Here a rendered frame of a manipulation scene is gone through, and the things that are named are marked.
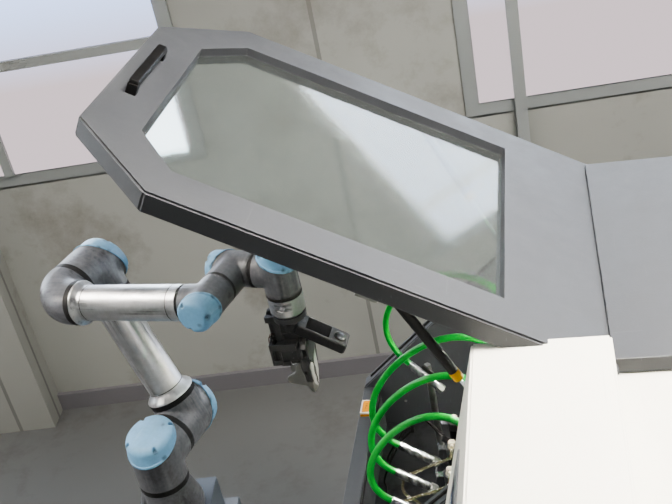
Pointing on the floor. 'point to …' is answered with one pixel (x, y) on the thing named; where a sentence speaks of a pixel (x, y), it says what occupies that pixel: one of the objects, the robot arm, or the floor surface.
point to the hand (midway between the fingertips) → (316, 385)
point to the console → (543, 426)
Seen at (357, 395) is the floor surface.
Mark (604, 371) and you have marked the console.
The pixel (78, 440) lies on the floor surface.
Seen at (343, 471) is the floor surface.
